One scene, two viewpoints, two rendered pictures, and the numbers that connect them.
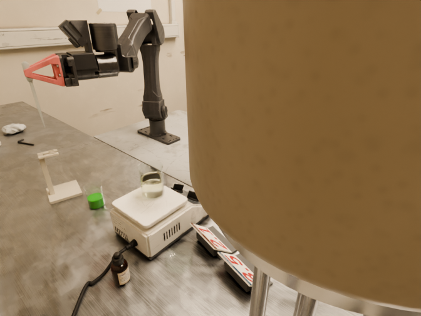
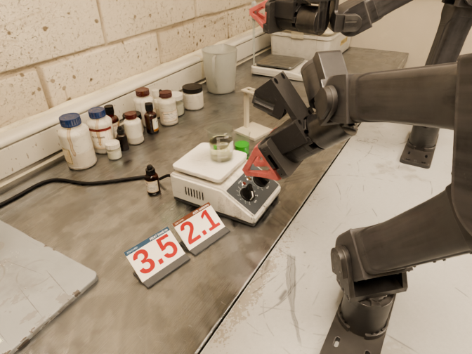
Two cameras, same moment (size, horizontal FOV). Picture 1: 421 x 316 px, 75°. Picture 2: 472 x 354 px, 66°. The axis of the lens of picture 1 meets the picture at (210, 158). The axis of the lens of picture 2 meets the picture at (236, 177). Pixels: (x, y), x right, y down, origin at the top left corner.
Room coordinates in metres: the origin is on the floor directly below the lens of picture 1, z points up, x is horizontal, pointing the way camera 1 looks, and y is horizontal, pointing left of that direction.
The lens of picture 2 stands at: (0.42, -0.53, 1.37)
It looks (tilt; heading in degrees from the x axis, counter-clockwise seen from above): 33 degrees down; 80
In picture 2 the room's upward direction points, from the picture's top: 1 degrees counter-clockwise
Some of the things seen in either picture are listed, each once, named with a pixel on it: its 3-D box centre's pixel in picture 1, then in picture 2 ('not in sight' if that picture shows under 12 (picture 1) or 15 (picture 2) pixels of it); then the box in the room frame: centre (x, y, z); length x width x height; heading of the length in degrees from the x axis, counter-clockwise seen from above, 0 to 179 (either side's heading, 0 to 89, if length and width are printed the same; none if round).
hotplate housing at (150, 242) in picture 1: (161, 212); (222, 181); (0.50, 0.11, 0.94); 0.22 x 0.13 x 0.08; 140
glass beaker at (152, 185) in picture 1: (151, 180); (219, 142); (0.51, 0.13, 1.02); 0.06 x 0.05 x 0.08; 174
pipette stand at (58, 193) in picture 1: (58, 172); (253, 112); (0.64, 0.41, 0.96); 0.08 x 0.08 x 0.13; 35
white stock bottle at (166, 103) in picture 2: not in sight; (167, 107); (0.40, 0.53, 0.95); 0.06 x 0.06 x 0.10
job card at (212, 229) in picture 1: (213, 236); (201, 227); (0.45, -0.01, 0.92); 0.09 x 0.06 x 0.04; 35
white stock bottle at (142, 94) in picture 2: not in sight; (145, 107); (0.33, 0.54, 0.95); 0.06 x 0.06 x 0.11
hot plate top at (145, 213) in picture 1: (150, 202); (211, 160); (0.48, 0.13, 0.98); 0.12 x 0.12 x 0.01; 50
